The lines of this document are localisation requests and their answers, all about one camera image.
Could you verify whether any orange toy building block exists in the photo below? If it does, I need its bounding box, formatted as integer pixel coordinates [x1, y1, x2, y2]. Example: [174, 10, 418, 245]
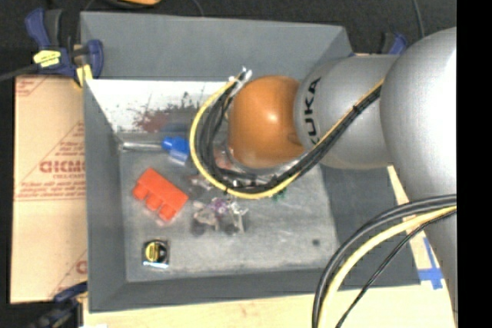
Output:
[131, 167, 190, 227]

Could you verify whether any grey metal bin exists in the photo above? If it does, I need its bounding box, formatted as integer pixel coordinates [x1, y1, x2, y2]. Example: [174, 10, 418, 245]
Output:
[78, 11, 421, 312]

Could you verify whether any black and yellow tape measure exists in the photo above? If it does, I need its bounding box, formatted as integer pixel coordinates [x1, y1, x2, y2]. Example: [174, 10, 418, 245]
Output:
[141, 239, 171, 270]

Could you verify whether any brown cardboard board red print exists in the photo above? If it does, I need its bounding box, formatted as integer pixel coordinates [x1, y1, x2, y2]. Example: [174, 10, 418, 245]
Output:
[9, 74, 90, 304]

